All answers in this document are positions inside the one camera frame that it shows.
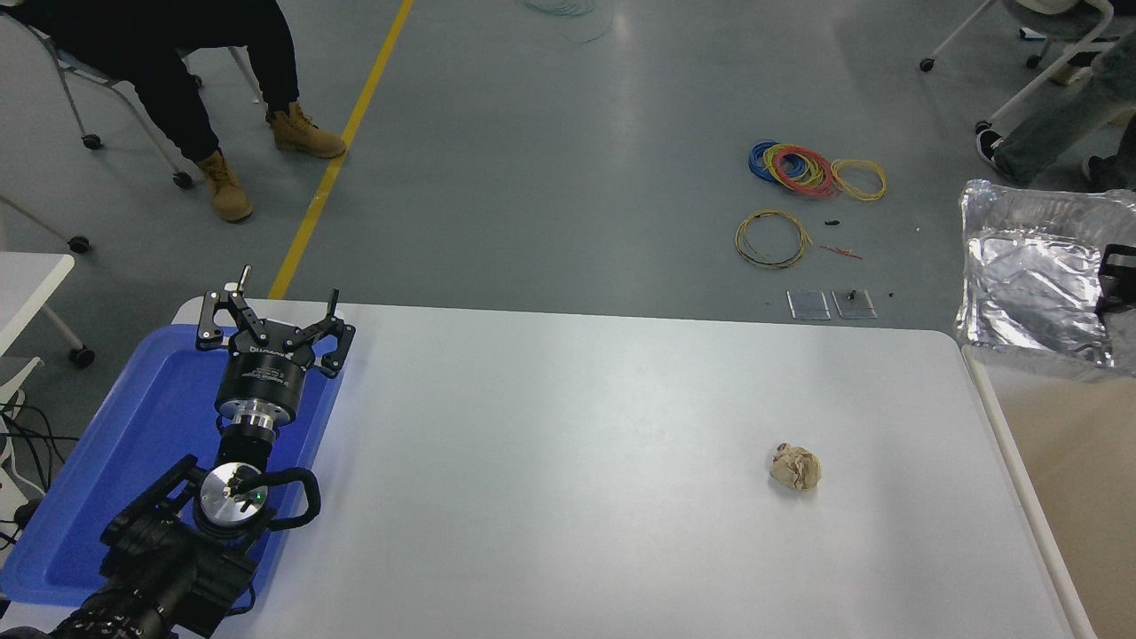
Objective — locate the white-legged wheeled chair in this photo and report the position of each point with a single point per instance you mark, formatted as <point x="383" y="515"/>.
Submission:
<point x="1056" y="18"/>

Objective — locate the crumpled tan paper ball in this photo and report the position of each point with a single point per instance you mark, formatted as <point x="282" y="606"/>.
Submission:
<point x="796" y="468"/>

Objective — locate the white side table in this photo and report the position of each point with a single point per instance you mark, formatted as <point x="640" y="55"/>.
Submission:
<point x="27" y="284"/>

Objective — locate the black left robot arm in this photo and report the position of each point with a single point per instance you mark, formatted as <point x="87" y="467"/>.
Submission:
<point x="160" y="568"/>

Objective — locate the clear plastic plate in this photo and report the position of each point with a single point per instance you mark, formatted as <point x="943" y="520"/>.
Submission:
<point x="808" y="306"/>
<point x="855" y="307"/>

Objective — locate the blue plastic tray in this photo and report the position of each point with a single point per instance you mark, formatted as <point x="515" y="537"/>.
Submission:
<point x="133" y="444"/>

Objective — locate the grey caster leg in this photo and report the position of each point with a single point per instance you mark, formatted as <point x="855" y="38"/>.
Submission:
<point x="53" y="229"/>

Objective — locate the standing person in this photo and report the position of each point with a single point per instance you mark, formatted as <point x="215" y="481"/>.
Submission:
<point x="1056" y="124"/>

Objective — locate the grey wheeled chair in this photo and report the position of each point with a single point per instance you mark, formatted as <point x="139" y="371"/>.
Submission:
<point x="133" y="102"/>

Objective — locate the silver foil tray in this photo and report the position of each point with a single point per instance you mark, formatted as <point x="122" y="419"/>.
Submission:
<point x="1029" y="284"/>

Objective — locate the large pale bin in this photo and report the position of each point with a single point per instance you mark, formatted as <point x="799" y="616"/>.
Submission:
<point x="1083" y="479"/>

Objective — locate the seated person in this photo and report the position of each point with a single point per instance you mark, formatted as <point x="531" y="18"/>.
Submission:
<point x="160" y="80"/>

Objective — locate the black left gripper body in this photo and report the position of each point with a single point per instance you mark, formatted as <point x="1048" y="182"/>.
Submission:
<point x="262" y="377"/>

